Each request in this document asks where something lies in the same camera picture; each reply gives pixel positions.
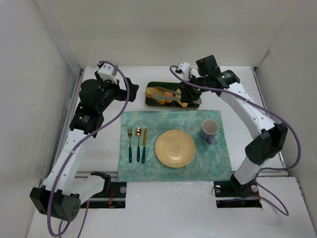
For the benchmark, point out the gold spoon green handle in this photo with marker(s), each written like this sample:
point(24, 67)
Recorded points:
point(138, 133)

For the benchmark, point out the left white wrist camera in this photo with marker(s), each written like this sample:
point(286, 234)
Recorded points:
point(107, 70)

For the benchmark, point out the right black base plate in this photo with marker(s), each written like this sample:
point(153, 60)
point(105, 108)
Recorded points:
point(228, 195)

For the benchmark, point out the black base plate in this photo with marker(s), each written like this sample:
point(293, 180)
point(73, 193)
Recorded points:
point(228, 195)
point(115, 198)

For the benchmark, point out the gold knife green handle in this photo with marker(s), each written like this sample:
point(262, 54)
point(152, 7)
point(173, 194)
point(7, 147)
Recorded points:
point(144, 146)

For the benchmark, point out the teal patterned placemat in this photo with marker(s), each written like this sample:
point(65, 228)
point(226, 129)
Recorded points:
point(211, 162)

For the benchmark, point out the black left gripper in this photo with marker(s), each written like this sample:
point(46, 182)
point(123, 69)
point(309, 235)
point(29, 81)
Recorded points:
point(123, 89)

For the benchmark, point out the sliced brown bread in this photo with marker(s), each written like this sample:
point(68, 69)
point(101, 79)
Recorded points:
point(160, 96)

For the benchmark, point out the grey-blue mug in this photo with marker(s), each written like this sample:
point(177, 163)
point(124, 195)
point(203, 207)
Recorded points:
point(208, 130)

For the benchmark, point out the gold fork green handle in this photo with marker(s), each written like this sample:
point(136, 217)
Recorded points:
point(129, 131)

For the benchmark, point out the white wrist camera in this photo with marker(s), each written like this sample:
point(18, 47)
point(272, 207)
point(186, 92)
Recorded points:
point(185, 67)
point(107, 70)

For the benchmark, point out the cream yellow plate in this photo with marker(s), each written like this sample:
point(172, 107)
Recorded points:
point(175, 148)

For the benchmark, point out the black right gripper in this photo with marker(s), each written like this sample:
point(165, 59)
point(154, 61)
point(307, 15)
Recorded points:
point(187, 89)

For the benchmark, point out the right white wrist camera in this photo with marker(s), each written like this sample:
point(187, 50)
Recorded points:
point(185, 67)

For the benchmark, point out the long yellow filled bread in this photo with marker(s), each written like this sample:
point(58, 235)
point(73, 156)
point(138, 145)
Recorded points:
point(183, 105)

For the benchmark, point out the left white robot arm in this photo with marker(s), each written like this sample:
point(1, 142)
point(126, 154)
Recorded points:
point(58, 197)

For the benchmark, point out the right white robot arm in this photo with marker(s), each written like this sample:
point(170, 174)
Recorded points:
point(268, 136)

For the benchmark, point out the stainless steel tongs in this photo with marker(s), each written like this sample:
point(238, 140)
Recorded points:
point(177, 94)

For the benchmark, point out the dark green gold-rimmed tray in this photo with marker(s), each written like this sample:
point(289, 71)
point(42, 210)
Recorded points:
point(172, 105)

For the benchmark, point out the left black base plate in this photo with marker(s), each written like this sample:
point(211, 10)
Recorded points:
point(115, 198)

